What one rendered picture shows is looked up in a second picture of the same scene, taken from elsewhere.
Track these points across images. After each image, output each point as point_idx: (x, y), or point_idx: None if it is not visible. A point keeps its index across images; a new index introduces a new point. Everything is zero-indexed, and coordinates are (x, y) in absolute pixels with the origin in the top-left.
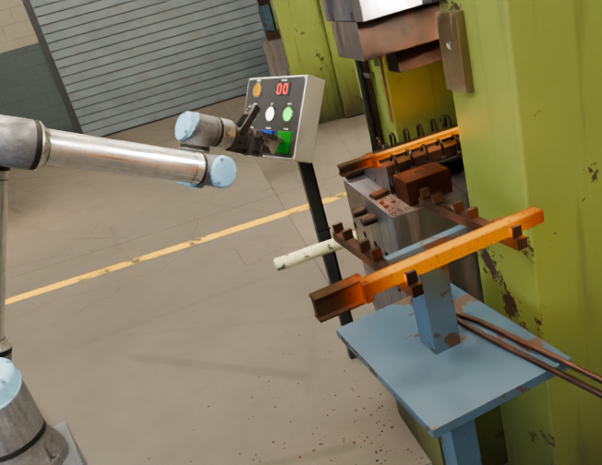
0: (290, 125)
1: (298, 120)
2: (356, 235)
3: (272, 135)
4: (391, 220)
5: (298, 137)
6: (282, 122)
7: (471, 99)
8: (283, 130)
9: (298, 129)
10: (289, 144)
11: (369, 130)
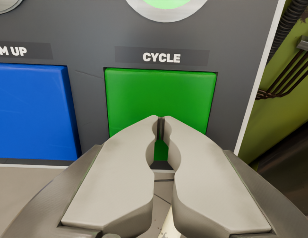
0: (198, 36)
1: (272, 9)
2: None
3: (284, 201)
4: None
5: (255, 94)
6: (128, 17)
7: None
8: (148, 66)
9: (265, 62)
10: (206, 129)
11: (289, 13)
